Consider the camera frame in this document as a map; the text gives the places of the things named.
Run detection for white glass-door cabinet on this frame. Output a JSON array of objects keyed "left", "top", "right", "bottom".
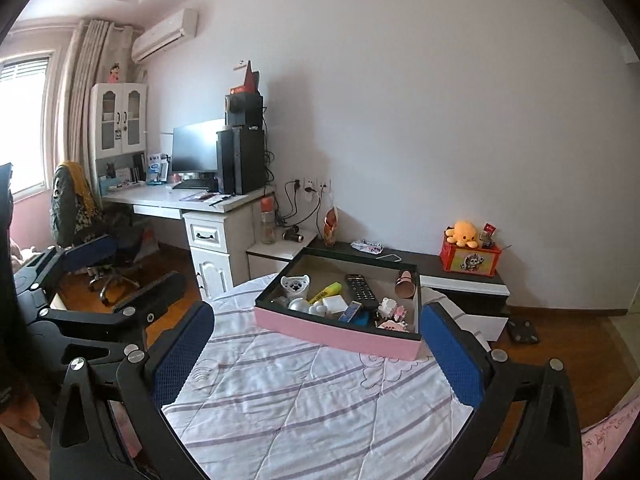
[{"left": 90, "top": 82, "right": 149, "bottom": 196}]

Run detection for pink box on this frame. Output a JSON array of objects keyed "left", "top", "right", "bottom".
[{"left": 253, "top": 247, "right": 426, "bottom": 362}]

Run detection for yellow cloth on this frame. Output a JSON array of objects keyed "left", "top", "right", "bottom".
[{"left": 62, "top": 160, "right": 101, "bottom": 216}]

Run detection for brown anatomical figurine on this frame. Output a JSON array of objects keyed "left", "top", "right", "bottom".
[{"left": 322, "top": 207, "right": 340, "bottom": 248}]

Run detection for black power cable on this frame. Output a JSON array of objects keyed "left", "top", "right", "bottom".
[{"left": 282, "top": 180, "right": 301, "bottom": 226}]

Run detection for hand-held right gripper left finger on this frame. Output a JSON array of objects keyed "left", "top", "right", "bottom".
[{"left": 50, "top": 300, "right": 216, "bottom": 480}]

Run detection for yellow highlighter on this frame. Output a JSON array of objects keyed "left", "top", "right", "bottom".
[{"left": 307, "top": 283, "right": 343, "bottom": 306}]

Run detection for beige curtain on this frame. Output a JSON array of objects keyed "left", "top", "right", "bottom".
[{"left": 50, "top": 19, "right": 146, "bottom": 181}]

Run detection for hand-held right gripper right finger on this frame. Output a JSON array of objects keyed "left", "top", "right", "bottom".
[{"left": 419, "top": 301, "right": 585, "bottom": 480}]

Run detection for red printed tin box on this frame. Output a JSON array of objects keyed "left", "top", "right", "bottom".
[{"left": 440, "top": 237, "right": 502, "bottom": 277}]

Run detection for yellow octopus plush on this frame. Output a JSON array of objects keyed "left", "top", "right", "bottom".
[{"left": 445, "top": 220, "right": 482, "bottom": 248}]

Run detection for black computer tower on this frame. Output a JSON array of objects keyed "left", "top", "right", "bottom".
[{"left": 216, "top": 127, "right": 266, "bottom": 196}]

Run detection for blue white carton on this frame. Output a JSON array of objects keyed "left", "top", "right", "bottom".
[{"left": 146, "top": 152, "right": 169, "bottom": 183}]

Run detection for white desk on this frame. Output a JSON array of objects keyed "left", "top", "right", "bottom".
[{"left": 97, "top": 182, "right": 276, "bottom": 301}]

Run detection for black speaker box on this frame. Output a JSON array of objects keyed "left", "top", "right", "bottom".
[{"left": 224, "top": 92, "right": 264, "bottom": 128}]

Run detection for window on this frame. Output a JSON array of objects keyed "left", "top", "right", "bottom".
[{"left": 0, "top": 50, "right": 55, "bottom": 198}]

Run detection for rose gold cup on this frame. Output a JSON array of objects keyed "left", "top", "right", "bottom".
[{"left": 395, "top": 270, "right": 417, "bottom": 301}]

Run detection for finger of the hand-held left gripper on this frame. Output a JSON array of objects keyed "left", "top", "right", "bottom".
[
  {"left": 12, "top": 234, "right": 119, "bottom": 311},
  {"left": 27, "top": 271, "right": 188, "bottom": 356}
]

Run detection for white nightstand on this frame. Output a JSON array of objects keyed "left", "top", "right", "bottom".
[{"left": 246, "top": 230, "right": 318, "bottom": 291}]

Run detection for white pink block toy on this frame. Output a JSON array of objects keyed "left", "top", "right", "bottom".
[{"left": 375, "top": 297, "right": 408, "bottom": 331}]

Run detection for white wall outlets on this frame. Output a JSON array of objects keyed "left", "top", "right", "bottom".
[{"left": 294, "top": 176, "right": 333, "bottom": 193}]

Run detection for black computer monitor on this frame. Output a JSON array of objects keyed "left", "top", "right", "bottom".
[{"left": 171, "top": 118, "right": 226, "bottom": 181}]

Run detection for black office chair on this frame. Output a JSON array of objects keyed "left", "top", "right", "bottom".
[{"left": 60, "top": 230, "right": 161, "bottom": 306}]

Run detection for pink printed bedding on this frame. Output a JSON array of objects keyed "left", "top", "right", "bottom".
[{"left": 475, "top": 395, "right": 640, "bottom": 480}]

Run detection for white air conditioner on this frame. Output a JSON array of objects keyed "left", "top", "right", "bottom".
[{"left": 131, "top": 8, "right": 198, "bottom": 64}]

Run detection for red triangular ornament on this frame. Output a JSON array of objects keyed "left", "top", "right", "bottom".
[{"left": 232, "top": 60, "right": 261, "bottom": 95}]

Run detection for black remote control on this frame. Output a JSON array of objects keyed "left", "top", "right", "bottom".
[{"left": 345, "top": 273, "right": 381, "bottom": 309}]

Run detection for black bathroom scale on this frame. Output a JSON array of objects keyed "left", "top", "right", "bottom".
[{"left": 505, "top": 319, "right": 542, "bottom": 346}]

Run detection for orange-capped clear bottle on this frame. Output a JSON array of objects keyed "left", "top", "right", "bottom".
[{"left": 260, "top": 197, "right": 277, "bottom": 246}]

